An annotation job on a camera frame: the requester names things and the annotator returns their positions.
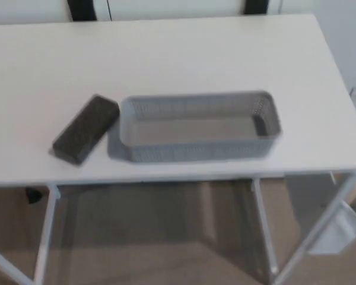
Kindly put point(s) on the grey perforated plastic basket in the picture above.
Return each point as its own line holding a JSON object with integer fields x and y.
{"x": 195, "y": 148}

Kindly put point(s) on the black rectangular bracket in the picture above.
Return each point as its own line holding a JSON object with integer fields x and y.
{"x": 255, "y": 6}
{"x": 82, "y": 9}

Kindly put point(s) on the black felt board eraser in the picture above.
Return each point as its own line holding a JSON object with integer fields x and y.
{"x": 86, "y": 130}

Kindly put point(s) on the white metal desk leg frame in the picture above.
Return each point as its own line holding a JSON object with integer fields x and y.
{"x": 267, "y": 237}
{"x": 45, "y": 237}

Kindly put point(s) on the white cabinet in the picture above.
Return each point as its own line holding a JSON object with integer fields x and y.
{"x": 172, "y": 7}

